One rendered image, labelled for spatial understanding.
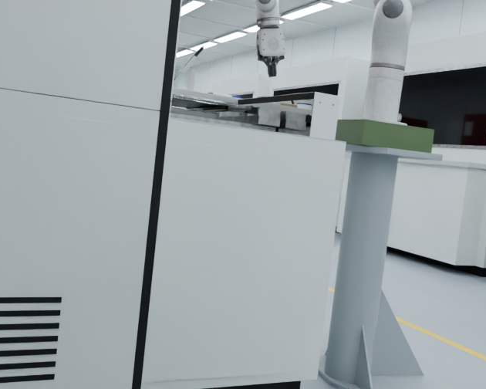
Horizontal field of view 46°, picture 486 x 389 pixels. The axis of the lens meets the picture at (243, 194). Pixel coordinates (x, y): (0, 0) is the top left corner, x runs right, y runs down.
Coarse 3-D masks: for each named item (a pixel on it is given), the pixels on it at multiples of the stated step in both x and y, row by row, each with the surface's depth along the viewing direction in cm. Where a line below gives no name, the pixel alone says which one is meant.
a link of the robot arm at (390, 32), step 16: (384, 0) 186; (400, 0) 184; (384, 16) 186; (400, 16) 185; (384, 32) 189; (400, 32) 188; (384, 48) 192; (400, 48) 191; (384, 64) 192; (400, 64) 193
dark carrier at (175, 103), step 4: (172, 100) 186; (176, 100) 185; (180, 100) 183; (184, 100) 181; (172, 104) 202; (176, 104) 200; (180, 104) 198; (184, 104) 196; (188, 104) 194; (192, 104) 192; (196, 104) 191; (200, 104) 189; (204, 104) 187; (208, 104) 185; (228, 108) 192; (232, 108) 190; (236, 108) 188
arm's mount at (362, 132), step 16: (336, 128) 202; (352, 128) 191; (368, 128) 184; (384, 128) 186; (400, 128) 188; (416, 128) 189; (368, 144) 185; (384, 144) 187; (400, 144) 188; (416, 144) 190; (432, 144) 192
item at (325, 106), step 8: (320, 96) 176; (328, 96) 177; (336, 96) 179; (320, 104) 176; (328, 104) 178; (336, 104) 179; (312, 112) 176; (320, 112) 177; (328, 112) 178; (336, 112) 179; (312, 120) 176; (320, 120) 177; (328, 120) 178; (336, 120) 180; (312, 128) 176; (320, 128) 177; (328, 128) 179; (312, 136) 176; (320, 136) 178; (328, 136) 179
